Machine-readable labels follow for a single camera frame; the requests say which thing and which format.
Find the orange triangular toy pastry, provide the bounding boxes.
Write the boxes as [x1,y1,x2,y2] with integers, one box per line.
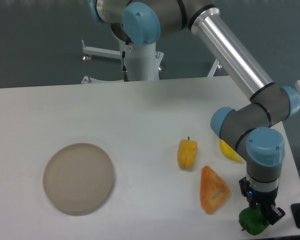
[200,165,231,215]

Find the yellow toy banana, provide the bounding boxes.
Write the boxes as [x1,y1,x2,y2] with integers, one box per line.
[219,140,243,163]

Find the beige round plate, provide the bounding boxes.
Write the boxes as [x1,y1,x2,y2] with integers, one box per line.
[42,143,115,216]

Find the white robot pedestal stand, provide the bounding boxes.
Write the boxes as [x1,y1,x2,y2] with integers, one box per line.
[80,39,224,85]

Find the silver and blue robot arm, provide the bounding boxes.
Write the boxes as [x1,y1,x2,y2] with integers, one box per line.
[87,0,300,225]

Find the yellow toy pepper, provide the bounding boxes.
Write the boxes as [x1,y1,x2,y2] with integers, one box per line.
[177,137,198,169]

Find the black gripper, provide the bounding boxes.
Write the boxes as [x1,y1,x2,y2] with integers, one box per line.
[239,176,286,225]

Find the green toy pepper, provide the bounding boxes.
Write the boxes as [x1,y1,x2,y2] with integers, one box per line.
[239,205,270,236]

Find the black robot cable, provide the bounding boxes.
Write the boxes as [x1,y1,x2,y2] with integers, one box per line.
[121,37,133,82]

